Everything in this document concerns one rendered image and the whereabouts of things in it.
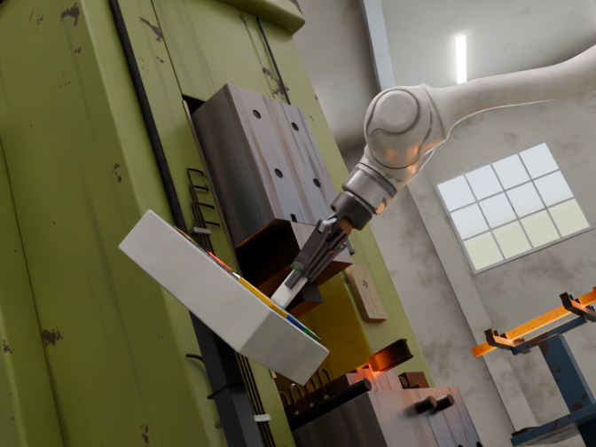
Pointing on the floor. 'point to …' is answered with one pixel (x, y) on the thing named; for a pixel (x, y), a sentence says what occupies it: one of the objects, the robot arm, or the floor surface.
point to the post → (218, 352)
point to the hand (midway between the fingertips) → (288, 289)
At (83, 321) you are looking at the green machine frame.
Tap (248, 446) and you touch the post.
